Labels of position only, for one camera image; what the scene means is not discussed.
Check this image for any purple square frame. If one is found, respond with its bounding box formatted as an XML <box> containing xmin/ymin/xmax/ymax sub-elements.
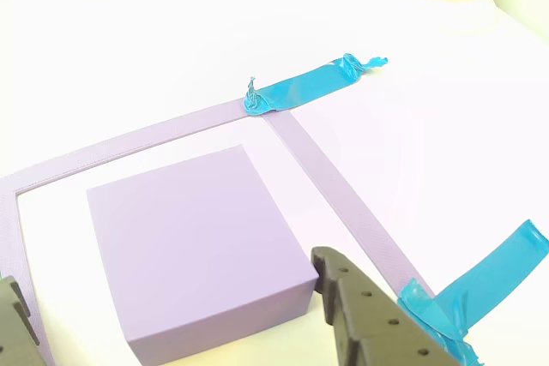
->
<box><xmin>0</xmin><ymin>98</ymin><xmax>437</xmax><ymax>366</ymax></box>

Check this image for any blue tape strip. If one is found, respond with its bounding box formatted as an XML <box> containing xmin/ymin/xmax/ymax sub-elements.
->
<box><xmin>243</xmin><ymin>52</ymin><xmax>389</xmax><ymax>117</ymax></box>
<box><xmin>396</xmin><ymin>219</ymin><xmax>549</xmax><ymax>366</ymax></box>

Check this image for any large purple cube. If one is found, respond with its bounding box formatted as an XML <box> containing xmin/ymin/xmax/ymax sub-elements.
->
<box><xmin>85</xmin><ymin>144</ymin><xmax>321</xmax><ymax>366</ymax></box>

